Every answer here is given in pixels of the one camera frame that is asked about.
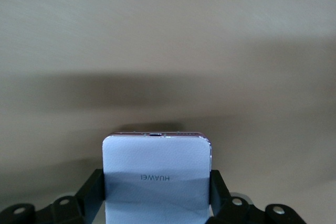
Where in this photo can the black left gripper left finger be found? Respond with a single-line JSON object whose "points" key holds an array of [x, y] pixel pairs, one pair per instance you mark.
{"points": [[86, 205]]}

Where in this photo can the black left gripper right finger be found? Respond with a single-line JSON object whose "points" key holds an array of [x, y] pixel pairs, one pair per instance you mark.
{"points": [[223, 208]]}

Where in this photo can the white leather flip phone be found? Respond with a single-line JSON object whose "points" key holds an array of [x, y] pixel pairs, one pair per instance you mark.
{"points": [[157, 161]]}

